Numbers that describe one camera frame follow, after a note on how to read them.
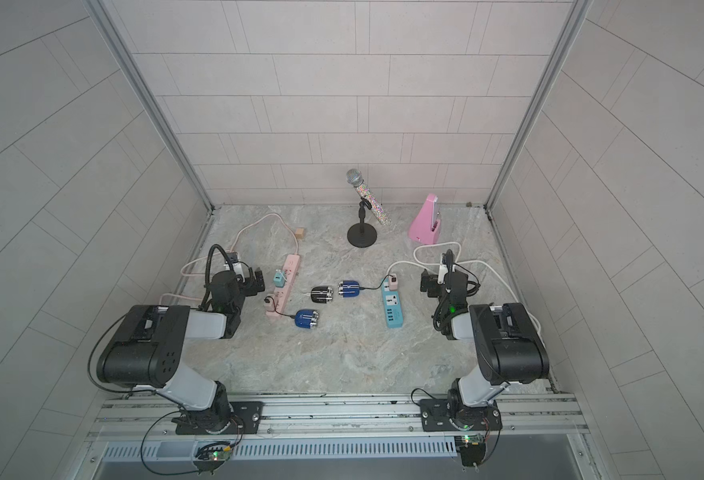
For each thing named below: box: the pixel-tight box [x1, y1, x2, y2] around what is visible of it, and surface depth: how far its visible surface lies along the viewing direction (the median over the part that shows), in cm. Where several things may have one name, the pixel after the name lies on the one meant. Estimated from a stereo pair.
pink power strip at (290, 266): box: [266, 254, 301, 316], surface depth 94 cm
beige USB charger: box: [263, 295, 275, 312], surface depth 84 cm
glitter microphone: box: [346, 168, 392, 227], surface depth 91 cm
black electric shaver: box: [310, 286, 334, 304], surface depth 92 cm
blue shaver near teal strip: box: [338, 280, 360, 298], surface depth 93 cm
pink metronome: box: [409, 193, 441, 245], surface depth 104 cm
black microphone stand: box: [347, 197, 377, 248], surface depth 110 cm
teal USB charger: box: [273, 271, 286, 288], surface depth 91 cm
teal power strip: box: [382, 278, 404, 328], surface depth 89 cm
